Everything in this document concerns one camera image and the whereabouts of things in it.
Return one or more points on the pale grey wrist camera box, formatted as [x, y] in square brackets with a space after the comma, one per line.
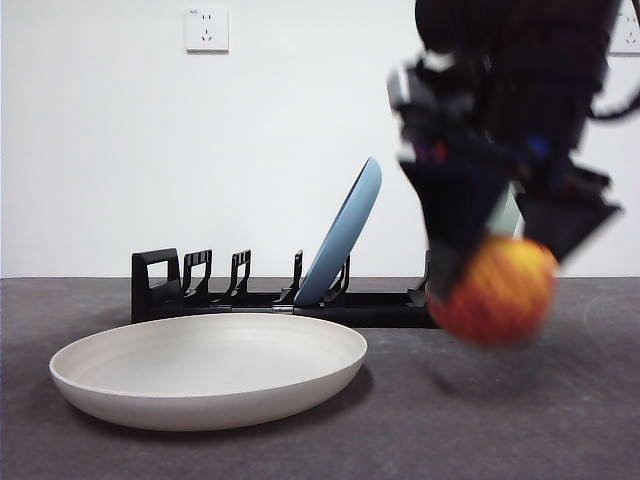
[406, 85]

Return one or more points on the pale yellow plate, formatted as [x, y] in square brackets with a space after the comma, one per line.
[200, 360]

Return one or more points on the black plate rack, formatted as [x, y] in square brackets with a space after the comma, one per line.
[380, 312]

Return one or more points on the blue plate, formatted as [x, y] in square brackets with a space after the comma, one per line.
[340, 240]

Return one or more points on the green plate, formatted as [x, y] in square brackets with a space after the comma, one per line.
[506, 215]

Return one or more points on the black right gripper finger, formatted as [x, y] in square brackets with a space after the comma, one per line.
[565, 220]
[452, 210]

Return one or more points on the white wall socket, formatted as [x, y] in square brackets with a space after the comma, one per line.
[207, 30]
[627, 35]

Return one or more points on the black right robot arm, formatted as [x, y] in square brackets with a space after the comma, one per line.
[530, 55]

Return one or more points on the red yellow apple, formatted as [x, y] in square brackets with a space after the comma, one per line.
[500, 295]

